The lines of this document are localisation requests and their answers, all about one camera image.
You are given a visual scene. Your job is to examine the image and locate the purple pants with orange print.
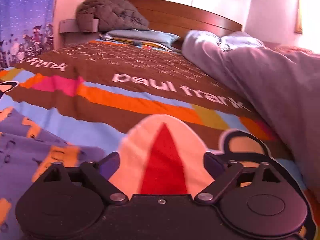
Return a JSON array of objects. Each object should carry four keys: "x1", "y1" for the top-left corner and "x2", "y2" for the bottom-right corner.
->
[{"x1": 0, "y1": 107, "x2": 107, "y2": 240}]

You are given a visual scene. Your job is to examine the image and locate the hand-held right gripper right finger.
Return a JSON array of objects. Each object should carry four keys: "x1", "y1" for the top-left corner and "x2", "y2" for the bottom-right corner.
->
[{"x1": 194, "y1": 152, "x2": 292, "y2": 204}]

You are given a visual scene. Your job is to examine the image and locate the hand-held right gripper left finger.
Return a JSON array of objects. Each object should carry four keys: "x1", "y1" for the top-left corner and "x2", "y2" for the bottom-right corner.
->
[{"x1": 37, "y1": 152, "x2": 128, "y2": 204}]

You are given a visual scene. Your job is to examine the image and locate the lilac duvet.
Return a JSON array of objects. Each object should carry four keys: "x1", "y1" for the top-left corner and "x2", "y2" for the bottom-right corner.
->
[{"x1": 182, "y1": 30, "x2": 320, "y2": 193}]

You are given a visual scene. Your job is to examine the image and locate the colourful printed bedspread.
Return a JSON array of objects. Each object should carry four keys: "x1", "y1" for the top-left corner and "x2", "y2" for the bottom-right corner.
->
[{"x1": 0, "y1": 38, "x2": 320, "y2": 240}]

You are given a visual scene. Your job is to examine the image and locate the blue starry printed curtain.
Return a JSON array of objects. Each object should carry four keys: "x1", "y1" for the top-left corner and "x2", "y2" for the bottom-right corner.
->
[{"x1": 0, "y1": 0, "x2": 60, "y2": 71}]

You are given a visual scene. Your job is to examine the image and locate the framed wall picture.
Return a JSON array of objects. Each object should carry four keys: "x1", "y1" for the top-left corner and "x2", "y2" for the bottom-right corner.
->
[{"x1": 294, "y1": 0, "x2": 304, "y2": 35}]

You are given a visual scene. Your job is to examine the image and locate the floral blanket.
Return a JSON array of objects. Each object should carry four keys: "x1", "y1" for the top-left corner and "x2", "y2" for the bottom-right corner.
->
[{"x1": 264, "y1": 44, "x2": 318, "y2": 57}]

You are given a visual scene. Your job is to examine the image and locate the wooden headboard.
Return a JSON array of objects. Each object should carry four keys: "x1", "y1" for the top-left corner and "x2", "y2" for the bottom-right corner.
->
[{"x1": 123, "y1": 0, "x2": 243, "y2": 50}]

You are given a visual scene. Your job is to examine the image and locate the pale blue pillow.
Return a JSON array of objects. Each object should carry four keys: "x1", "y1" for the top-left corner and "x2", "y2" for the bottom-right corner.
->
[{"x1": 219, "y1": 33, "x2": 265, "y2": 53}]

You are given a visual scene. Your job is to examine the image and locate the grey nightstand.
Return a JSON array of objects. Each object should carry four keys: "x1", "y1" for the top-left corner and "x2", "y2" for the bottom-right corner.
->
[{"x1": 59, "y1": 18, "x2": 100, "y2": 46}]

